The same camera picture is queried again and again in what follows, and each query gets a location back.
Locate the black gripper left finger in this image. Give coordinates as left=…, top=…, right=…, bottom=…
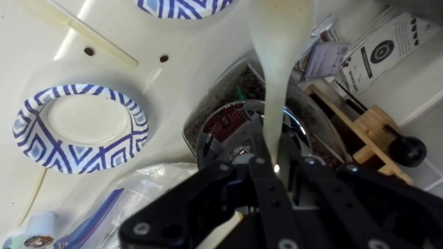
left=117, top=116, right=305, bottom=249

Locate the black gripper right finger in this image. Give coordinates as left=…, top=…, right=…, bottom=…
left=278, top=136, right=443, bottom=249

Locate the cream plastic spoon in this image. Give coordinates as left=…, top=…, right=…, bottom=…
left=246, top=0, right=317, bottom=168

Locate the blue patterned paper plate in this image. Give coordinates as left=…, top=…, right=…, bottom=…
left=11, top=83, right=150, bottom=176

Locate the wooden rack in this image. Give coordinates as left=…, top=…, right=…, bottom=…
left=303, top=82, right=416, bottom=186

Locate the clear zip bag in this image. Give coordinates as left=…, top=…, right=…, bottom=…
left=54, top=161, right=199, bottom=249

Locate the small purple paper packet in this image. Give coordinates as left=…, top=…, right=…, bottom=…
left=301, top=40, right=351, bottom=82

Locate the white target print card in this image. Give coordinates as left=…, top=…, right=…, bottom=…
left=337, top=11, right=441, bottom=96

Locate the dark patterned bowl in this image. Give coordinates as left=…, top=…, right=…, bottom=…
left=135, top=0, right=233, bottom=21

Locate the wooden stir stick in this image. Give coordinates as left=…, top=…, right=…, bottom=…
left=19, top=166, right=49, bottom=229
left=45, top=0, right=139, bottom=67

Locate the white coffee pod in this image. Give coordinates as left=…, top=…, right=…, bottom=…
left=18, top=211, right=59, bottom=249

